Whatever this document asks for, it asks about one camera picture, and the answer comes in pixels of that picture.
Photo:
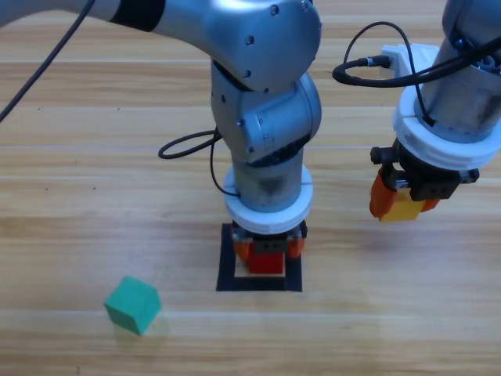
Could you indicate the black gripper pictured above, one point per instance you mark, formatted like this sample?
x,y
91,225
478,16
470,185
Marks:
x,y
434,182
270,244

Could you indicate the yellow wooden block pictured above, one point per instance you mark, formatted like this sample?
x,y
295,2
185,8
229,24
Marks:
x,y
403,211

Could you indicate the red wooden block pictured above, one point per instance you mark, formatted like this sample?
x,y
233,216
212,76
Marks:
x,y
266,263

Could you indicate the green wooden block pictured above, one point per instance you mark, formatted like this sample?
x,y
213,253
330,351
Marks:
x,y
131,303

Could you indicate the black tape square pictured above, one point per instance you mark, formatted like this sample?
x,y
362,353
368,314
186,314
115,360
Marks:
x,y
225,270

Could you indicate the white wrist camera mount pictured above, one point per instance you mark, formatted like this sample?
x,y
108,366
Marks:
x,y
430,150
270,223

